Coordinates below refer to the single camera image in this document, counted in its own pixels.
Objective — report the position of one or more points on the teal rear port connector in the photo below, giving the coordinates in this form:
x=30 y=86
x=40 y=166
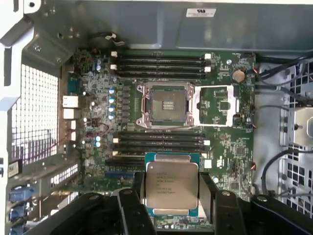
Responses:
x=73 y=86

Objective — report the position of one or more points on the CPU socket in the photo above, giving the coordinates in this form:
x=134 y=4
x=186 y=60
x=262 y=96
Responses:
x=166 y=105

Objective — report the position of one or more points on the black expansion slot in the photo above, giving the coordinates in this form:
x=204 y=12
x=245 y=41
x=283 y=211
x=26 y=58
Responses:
x=124 y=162

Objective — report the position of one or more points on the silver rear port block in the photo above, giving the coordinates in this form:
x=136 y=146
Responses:
x=69 y=113
x=70 y=101

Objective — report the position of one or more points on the blue expansion slot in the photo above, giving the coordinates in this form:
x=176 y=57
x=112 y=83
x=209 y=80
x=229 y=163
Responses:
x=119 y=175

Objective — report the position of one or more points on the round coin battery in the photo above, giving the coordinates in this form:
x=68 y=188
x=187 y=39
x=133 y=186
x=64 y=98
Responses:
x=238 y=75

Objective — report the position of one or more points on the silver CPU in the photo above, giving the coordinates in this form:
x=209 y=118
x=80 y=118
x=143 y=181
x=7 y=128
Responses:
x=171 y=183

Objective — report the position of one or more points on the green motherboard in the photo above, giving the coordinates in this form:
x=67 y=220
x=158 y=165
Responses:
x=220 y=147

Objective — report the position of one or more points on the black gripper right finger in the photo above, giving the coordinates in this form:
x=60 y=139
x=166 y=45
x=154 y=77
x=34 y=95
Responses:
x=227 y=215

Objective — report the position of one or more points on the black RAM slot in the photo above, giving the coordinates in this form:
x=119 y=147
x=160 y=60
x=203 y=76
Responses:
x=159 y=140
x=159 y=63
x=159 y=146
x=159 y=57
x=159 y=134
x=159 y=76
x=159 y=69
x=129 y=153

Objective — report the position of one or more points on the white case wall label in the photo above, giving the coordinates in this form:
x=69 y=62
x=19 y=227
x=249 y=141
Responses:
x=201 y=12

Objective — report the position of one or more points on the black PC case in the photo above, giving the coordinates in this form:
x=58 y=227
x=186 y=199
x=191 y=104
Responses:
x=146 y=22

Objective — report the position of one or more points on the grey drive cage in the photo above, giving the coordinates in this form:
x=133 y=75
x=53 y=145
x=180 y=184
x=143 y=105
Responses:
x=274 y=127

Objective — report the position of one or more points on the blue card retainer clip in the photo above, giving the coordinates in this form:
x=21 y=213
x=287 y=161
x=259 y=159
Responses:
x=20 y=193
x=17 y=213
x=17 y=230

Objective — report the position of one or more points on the blue round capacitor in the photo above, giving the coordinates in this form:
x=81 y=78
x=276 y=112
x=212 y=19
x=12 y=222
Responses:
x=111 y=91
x=111 y=109
x=98 y=60
x=111 y=100
x=98 y=67
x=111 y=116
x=97 y=138
x=97 y=144

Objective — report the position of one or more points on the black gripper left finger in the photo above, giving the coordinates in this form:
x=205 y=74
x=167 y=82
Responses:
x=132 y=215

